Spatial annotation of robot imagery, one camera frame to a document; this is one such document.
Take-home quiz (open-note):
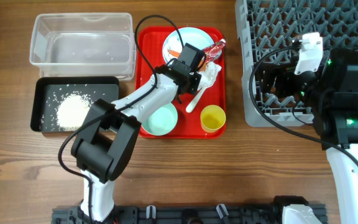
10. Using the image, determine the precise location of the yellow plastic cup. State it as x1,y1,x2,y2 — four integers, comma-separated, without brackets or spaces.
200,105,226,133

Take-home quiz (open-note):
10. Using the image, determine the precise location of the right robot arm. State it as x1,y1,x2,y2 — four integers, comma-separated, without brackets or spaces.
250,48,358,223

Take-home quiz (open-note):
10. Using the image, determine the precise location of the grey dishwasher rack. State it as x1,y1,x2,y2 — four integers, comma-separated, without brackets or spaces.
235,0,358,127

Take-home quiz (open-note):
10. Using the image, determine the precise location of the light blue plate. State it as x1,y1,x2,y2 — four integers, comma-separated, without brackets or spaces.
162,27,214,62

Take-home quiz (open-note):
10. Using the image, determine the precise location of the left black cable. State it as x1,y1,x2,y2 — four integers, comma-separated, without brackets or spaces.
57,14,186,223

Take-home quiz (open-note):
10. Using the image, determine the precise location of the crumpled white napkin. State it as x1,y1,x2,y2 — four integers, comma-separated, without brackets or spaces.
198,62,222,90

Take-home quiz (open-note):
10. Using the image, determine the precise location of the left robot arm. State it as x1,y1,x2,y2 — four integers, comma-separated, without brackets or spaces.
71,44,206,223

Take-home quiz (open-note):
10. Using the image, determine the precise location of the white rice pile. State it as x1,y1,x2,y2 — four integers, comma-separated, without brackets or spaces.
40,83,113,132

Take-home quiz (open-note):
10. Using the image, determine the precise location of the black cable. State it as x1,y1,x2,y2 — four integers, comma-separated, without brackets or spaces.
57,14,186,223
249,45,358,218

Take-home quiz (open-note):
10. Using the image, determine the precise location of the white plastic spoon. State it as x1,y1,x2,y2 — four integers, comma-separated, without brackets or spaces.
186,88,206,113

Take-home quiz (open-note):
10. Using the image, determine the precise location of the red serving tray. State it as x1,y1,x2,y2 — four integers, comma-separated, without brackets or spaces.
138,26,226,139

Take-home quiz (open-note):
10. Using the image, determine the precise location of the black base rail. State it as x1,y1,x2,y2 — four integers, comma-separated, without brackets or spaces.
51,204,329,224

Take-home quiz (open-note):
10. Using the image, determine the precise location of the orange carrot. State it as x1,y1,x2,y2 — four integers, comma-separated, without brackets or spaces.
168,49,180,57

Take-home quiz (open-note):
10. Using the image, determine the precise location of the mint green bowl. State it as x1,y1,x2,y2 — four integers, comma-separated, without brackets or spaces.
142,103,178,136

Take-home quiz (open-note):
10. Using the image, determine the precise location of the black plastic tray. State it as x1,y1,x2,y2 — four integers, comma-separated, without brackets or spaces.
30,77,119,133

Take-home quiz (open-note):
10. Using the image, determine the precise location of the right black cable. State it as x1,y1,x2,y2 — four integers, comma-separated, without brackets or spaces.
249,45,358,218

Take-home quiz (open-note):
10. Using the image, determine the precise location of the red snack wrapper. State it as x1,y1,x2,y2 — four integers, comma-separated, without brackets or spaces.
203,39,226,63

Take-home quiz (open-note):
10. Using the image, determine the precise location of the clear plastic bin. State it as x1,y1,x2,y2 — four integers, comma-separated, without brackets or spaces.
29,12,136,80

